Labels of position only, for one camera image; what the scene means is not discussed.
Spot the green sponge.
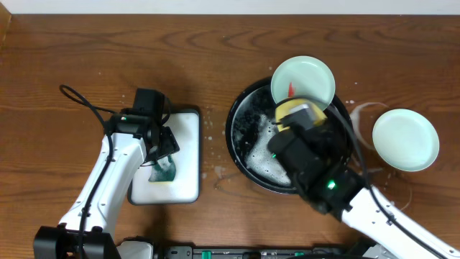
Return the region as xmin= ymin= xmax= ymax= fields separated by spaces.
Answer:
xmin=149 ymin=155 xmax=177 ymax=182

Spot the black round tray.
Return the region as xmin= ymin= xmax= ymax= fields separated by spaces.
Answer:
xmin=225 ymin=77 xmax=362 ymax=194

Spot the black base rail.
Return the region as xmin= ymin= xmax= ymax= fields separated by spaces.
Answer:
xmin=118 ymin=244 xmax=367 ymax=259

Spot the yellow plate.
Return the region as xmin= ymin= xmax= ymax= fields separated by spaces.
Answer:
xmin=275 ymin=98 xmax=327 ymax=132

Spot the white rectangular soap tray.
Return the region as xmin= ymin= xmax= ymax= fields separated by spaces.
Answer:
xmin=128 ymin=109 xmax=201 ymax=205

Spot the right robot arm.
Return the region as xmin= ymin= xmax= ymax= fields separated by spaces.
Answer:
xmin=268 ymin=119 xmax=459 ymax=258

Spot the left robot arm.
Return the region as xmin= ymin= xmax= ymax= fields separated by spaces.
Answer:
xmin=33 ymin=114 xmax=179 ymax=258

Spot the light green plate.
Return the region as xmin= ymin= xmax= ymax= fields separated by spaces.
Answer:
xmin=270 ymin=56 xmax=336 ymax=110
xmin=372 ymin=109 xmax=440 ymax=172

